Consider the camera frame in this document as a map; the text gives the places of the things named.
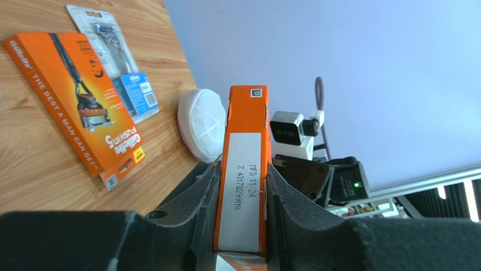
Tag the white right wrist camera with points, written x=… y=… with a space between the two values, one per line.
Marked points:
x=293 y=134

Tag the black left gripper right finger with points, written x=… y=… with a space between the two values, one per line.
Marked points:
x=304 y=236

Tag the orange Gillette Fusion5 box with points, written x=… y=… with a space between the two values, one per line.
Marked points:
x=240 y=227
x=65 y=72

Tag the clear blue razor blister pack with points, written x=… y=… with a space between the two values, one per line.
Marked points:
x=108 y=41

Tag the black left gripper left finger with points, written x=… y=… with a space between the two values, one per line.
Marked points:
x=177 y=235

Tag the white round plastic lid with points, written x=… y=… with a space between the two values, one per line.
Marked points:
x=201 y=120

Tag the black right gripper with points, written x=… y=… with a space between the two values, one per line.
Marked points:
x=337 y=182

